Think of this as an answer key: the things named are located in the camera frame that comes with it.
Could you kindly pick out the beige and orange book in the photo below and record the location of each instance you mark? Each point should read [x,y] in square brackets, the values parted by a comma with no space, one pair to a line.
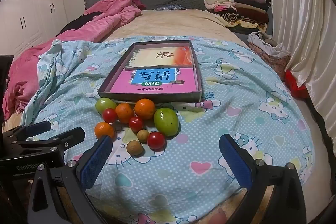
[147,56]

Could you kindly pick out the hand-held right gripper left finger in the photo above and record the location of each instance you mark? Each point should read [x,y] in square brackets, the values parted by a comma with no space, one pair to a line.
[95,161]

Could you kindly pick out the beige bed blanket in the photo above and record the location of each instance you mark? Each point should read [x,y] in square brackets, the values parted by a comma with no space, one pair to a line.
[170,24]

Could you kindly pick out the shallow cardboard box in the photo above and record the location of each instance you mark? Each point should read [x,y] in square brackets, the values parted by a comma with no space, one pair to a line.
[147,98]

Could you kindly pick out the light blue cartoon cat blanket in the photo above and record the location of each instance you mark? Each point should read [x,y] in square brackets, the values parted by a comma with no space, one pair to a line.
[210,134]

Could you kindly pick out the white wardrobe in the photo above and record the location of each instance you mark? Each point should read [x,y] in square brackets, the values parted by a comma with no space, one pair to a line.
[31,3]

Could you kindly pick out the pink quilt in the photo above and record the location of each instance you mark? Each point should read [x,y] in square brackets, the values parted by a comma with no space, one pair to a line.
[110,14]

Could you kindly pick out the red cherry tomato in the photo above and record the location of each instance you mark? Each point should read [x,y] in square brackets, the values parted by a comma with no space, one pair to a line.
[136,123]
[156,140]
[109,115]

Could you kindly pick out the cream satin curtain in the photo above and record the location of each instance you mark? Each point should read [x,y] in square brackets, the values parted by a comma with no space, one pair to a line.
[302,29]

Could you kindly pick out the large green jujube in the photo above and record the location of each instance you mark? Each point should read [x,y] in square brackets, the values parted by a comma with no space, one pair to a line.
[166,121]

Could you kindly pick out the brown kiwi front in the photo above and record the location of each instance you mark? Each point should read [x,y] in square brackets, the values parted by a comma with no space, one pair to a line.
[135,148]

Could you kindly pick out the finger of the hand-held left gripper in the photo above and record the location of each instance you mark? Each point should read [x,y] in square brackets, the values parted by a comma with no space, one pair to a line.
[71,135]
[39,126]

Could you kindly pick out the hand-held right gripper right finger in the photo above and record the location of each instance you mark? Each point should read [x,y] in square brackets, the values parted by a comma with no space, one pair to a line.
[234,161]

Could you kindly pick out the stack of folded clothes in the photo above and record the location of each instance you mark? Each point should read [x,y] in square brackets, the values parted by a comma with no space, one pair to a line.
[236,8]

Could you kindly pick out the pink book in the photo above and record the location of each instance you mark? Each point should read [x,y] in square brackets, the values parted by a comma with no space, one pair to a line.
[183,82]

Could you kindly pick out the dark patterned pillow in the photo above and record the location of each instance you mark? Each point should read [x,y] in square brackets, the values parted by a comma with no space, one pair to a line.
[169,7]

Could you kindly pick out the black cloth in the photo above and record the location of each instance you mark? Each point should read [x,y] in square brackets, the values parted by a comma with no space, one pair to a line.
[78,22]

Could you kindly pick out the orange tangerine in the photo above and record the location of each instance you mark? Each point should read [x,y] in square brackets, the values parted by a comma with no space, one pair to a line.
[124,113]
[104,130]
[145,108]

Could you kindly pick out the floral bag of clothes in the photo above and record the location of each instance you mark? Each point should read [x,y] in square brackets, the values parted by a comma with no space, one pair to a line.
[267,56]

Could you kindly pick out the small green jujube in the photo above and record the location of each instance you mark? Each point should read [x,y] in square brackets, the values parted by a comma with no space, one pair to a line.
[105,105]

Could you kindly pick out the maroon cloth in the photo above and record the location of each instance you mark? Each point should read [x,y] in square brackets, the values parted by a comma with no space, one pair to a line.
[137,2]

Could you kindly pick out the brown longan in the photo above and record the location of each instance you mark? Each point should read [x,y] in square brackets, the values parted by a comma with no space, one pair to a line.
[143,135]

